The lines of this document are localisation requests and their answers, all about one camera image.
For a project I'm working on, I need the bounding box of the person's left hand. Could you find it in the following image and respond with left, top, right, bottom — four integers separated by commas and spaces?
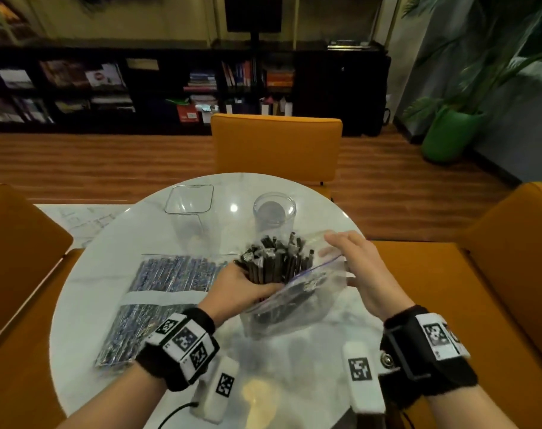
198, 262, 284, 329

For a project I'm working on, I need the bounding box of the person's right hand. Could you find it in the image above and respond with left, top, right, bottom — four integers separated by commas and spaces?
319, 231, 416, 322

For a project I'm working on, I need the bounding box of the bundle of black straws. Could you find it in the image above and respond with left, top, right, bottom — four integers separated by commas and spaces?
234, 232, 316, 329

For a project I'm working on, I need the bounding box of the clear zip bag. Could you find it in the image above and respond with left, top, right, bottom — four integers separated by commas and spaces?
239, 231, 349, 340
95, 253, 229, 369

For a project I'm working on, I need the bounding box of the round clear cup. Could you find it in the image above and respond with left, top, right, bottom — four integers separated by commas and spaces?
252, 192, 297, 241

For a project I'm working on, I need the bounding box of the square transparent container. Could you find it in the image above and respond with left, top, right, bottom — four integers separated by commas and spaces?
164, 184, 215, 256

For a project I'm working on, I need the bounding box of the person's right forearm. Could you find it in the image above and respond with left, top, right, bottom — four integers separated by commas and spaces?
425, 383, 520, 429

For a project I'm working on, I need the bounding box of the person's left forearm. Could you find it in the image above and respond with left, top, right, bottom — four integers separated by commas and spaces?
56, 363, 169, 429

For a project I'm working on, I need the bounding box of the left black marker wristband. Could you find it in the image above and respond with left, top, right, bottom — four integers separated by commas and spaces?
135, 306, 221, 393

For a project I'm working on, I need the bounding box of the black marker wristband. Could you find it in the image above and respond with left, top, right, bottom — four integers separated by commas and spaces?
135, 306, 221, 393
379, 304, 479, 409

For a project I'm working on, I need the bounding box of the right black marker wristband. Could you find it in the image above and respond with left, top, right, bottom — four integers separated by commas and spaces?
379, 304, 479, 409

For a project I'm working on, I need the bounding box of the orange upholstered chair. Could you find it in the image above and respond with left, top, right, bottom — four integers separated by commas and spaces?
0, 182, 85, 429
210, 113, 343, 200
371, 182, 542, 429

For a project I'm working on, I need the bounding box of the green plant pot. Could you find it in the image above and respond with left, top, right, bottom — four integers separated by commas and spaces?
421, 107, 486, 164

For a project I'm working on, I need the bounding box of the pale patterned rug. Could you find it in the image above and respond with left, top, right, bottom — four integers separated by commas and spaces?
34, 204, 131, 248

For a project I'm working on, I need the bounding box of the red box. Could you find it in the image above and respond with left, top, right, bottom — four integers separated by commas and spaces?
177, 104, 200, 125

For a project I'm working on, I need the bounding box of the long black bookshelf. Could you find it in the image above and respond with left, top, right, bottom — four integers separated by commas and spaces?
0, 38, 391, 137

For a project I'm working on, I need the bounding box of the stack of flat books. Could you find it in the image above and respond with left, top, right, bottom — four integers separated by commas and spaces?
183, 71, 218, 93

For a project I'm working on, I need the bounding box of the row of upright books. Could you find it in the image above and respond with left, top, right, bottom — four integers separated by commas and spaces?
222, 60, 257, 88

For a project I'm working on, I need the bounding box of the stack of orange books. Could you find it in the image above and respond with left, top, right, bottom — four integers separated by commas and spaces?
265, 69, 295, 89

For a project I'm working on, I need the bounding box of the stack of dark books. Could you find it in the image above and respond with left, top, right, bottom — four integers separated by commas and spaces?
326, 39, 372, 52

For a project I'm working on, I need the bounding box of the green palm plant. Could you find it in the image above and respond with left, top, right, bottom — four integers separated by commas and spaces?
400, 0, 542, 126

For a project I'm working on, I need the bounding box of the magazine with face cover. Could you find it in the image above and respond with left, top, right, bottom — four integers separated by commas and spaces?
85, 63, 127, 89

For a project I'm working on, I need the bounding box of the black monitor on stand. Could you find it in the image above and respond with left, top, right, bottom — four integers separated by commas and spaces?
224, 0, 283, 44

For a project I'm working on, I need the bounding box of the white cover magazine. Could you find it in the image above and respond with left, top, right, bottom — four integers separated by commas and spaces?
0, 69, 34, 90

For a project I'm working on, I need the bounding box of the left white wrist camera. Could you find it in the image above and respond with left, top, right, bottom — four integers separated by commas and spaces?
190, 355, 241, 425

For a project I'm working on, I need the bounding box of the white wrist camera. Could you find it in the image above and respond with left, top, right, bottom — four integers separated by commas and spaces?
341, 340, 387, 416
190, 355, 241, 425

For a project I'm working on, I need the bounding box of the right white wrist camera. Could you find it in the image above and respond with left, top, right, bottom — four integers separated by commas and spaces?
341, 340, 387, 416

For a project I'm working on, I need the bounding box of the left black camera cable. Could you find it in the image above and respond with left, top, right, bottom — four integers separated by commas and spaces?
158, 400, 199, 429

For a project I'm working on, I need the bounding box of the dark display shelf gold frame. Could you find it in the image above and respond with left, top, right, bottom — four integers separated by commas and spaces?
292, 0, 404, 51

